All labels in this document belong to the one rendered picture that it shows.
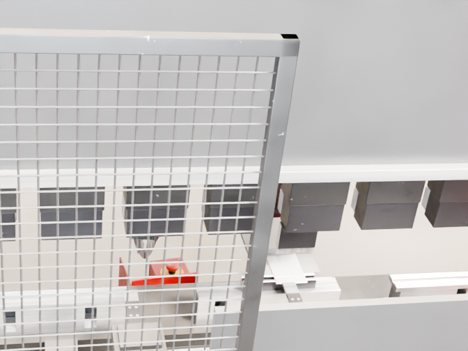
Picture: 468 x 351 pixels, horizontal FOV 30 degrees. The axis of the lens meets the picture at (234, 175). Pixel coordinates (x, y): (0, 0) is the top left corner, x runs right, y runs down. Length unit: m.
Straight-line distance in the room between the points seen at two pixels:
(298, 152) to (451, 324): 0.47
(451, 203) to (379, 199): 0.20
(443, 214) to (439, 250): 2.09
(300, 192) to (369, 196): 0.18
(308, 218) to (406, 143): 0.38
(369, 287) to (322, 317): 0.85
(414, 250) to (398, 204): 2.12
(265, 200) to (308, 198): 0.94
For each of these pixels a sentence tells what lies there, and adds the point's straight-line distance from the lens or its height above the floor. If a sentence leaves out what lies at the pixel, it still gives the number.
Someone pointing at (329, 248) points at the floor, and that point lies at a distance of 4.23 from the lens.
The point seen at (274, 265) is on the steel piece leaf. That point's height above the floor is 1.00.
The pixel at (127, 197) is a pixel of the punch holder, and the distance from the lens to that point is 2.06.
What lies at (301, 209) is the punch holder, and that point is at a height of 1.24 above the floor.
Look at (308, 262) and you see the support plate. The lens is 2.41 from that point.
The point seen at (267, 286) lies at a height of 0.98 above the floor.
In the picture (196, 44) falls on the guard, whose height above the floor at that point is 1.99.
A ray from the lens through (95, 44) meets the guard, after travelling 1.07.
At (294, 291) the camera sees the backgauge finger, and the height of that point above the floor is 1.00.
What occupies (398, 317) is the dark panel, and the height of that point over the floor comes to 1.30.
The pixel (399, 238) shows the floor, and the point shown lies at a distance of 4.42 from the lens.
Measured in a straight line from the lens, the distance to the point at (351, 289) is 2.56.
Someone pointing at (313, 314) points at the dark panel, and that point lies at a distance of 1.73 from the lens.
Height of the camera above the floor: 2.41
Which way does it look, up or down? 31 degrees down
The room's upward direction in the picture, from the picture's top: 7 degrees clockwise
